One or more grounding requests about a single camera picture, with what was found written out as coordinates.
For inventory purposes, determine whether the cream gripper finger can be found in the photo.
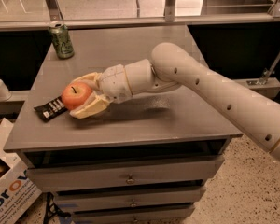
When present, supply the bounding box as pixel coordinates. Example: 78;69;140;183
69;91;111;119
72;72;102;90

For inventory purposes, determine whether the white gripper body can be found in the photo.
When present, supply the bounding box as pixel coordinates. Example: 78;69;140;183
99;64;133;104

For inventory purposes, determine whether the green soda can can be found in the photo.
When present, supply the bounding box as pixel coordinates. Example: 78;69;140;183
49;21;75;59

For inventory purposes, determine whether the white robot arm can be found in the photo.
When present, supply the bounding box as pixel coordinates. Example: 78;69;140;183
70;43;280;162

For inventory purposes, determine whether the white cardboard box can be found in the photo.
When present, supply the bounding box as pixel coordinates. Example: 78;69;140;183
0;119;41;224

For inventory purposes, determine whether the grey metal railing frame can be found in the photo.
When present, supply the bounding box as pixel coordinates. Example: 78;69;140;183
0;0;280;31

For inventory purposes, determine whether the black rxbar chocolate wrapper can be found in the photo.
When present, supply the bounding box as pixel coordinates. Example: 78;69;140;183
35;97;67;122

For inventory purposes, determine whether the red apple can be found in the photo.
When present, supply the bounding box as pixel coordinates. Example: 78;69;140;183
62;81;92;110

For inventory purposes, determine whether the grey drawer cabinet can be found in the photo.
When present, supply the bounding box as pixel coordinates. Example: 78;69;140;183
5;25;239;224

